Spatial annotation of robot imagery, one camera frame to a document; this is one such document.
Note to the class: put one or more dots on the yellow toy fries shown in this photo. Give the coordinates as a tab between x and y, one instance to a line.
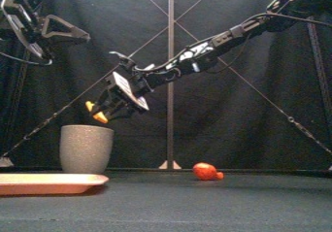
101	116

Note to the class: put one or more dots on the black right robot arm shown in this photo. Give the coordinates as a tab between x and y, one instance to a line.
242	31

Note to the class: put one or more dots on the grey speckled cup bowl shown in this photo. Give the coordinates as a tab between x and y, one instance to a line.
86	148

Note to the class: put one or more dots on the red toy chicken drumstick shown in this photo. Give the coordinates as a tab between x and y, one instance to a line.
205	171

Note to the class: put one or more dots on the pink flat tray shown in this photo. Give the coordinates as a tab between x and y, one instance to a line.
47	182

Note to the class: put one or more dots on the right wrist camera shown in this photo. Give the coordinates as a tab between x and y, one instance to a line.
123	61

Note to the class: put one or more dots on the vertical metal frame pole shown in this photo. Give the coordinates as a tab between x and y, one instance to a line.
171	113

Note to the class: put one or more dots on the metal pole foot bracket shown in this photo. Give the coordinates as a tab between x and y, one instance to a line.
170	165

